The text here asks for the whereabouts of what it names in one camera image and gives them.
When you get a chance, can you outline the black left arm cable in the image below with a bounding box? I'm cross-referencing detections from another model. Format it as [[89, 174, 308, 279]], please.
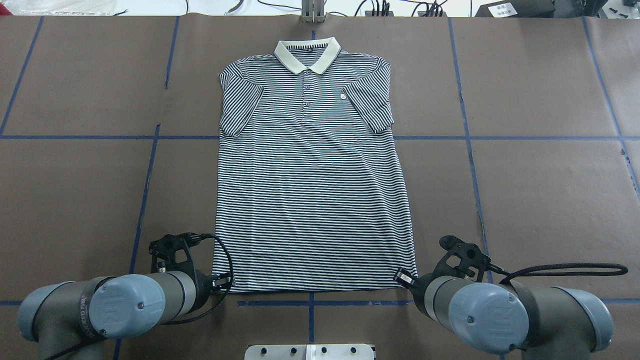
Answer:
[[165, 233, 235, 326]]

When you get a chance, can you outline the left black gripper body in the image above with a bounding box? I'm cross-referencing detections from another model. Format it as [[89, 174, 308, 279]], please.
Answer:
[[202, 272, 233, 296]]

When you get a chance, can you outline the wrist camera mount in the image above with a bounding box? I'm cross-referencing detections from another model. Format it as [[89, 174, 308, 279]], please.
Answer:
[[433, 235, 491, 283], [148, 232, 202, 276]]

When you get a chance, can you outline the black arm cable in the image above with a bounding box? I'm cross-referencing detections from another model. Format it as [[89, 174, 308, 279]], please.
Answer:
[[165, 233, 235, 326], [487, 262, 629, 286]]

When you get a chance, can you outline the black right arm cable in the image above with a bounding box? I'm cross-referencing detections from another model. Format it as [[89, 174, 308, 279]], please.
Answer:
[[487, 262, 629, 286]]

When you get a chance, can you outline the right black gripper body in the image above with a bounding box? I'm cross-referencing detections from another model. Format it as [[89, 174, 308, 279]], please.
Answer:
[[394, 268, 426, 296]]

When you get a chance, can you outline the black box with label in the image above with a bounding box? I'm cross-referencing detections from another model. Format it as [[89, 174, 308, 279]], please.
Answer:
[[474, 0, 556, 18]]

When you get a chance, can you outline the aluminium frame post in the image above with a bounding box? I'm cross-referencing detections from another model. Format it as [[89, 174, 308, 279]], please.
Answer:
[[301, 0, 326, 24]]

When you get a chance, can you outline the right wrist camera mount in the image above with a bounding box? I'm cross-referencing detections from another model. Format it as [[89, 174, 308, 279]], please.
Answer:
[[433, 235, 491, 283]]

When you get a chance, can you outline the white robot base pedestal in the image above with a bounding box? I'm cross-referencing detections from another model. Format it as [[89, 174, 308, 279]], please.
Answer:
[[244, 343, 377, 360]]

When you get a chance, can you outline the navy white striped polo shirt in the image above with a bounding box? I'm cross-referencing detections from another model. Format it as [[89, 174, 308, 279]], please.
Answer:
[[212, 37, 418, 294]]

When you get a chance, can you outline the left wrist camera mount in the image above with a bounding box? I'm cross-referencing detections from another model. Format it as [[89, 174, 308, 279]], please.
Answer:
[[148, 232, 202, 276]]

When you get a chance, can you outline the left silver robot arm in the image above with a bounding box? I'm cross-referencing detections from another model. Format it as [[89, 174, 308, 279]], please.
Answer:
[[16, 270, 234, 360]]

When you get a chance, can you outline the clear plastic bag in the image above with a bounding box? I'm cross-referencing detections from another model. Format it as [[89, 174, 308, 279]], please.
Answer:
[[1, 0, 118, 16]]

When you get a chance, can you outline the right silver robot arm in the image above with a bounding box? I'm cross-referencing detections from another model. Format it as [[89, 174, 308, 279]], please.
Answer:
[[393, 268, 615, 360]]

